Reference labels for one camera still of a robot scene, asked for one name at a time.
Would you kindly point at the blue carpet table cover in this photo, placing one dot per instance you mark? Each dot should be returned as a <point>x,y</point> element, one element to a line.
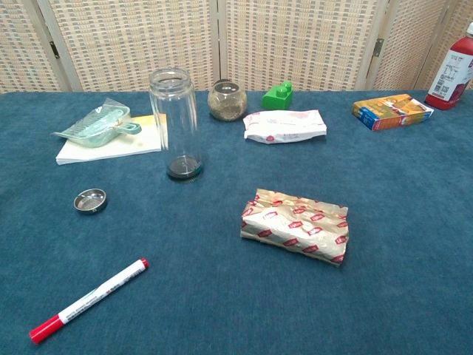
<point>207,296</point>

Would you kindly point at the white and yellow notepad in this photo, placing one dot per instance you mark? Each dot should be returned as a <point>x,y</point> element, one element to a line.
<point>111,146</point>

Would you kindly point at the green toy building block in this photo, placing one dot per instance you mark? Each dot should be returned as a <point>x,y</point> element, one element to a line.
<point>278,97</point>

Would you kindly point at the white and pink tissue pack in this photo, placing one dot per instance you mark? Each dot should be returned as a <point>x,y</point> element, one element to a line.
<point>284,126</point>

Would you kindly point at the yellow and blue carton box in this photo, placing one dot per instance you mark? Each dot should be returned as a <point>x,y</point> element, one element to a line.
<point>391,112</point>

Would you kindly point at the red and white marker pen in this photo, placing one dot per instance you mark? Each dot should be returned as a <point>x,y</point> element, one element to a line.
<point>88,300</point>

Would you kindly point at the round glass jar with grains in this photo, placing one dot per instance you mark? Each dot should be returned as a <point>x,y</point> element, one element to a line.
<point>227,100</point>

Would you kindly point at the teal plastic scoop in bag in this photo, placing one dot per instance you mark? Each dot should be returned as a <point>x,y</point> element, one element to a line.
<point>97,126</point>

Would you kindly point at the tall clear glass jar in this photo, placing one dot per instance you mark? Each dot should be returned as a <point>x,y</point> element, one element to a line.
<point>176,125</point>

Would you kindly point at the gold foil packet red labels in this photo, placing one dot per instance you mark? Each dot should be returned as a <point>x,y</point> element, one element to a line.
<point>295,226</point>

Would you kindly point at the woven folding screen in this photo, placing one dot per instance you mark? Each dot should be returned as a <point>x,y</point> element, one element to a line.
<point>295,40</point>

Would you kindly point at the red juice bottle white label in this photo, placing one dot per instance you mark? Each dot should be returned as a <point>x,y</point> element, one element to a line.
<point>451,70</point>

